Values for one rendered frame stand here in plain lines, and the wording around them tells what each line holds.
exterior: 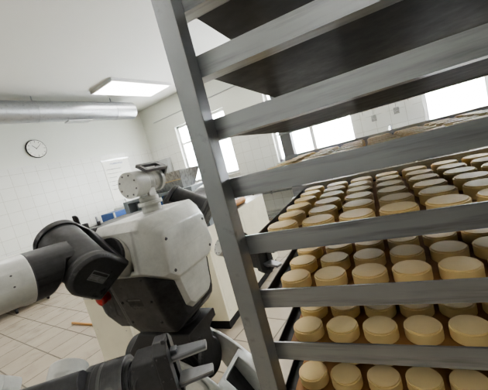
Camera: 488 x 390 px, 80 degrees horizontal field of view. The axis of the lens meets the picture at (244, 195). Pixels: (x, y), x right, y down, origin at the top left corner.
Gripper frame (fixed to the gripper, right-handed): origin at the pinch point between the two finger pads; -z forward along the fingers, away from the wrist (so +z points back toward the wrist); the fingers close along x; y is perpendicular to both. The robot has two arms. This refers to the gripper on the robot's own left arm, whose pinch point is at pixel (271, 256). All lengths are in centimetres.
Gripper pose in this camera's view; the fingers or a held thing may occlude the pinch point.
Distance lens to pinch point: 95.5
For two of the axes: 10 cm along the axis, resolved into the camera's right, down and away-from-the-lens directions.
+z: -5.8, 0.5, 8.2
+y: 7.8, -2.8, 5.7
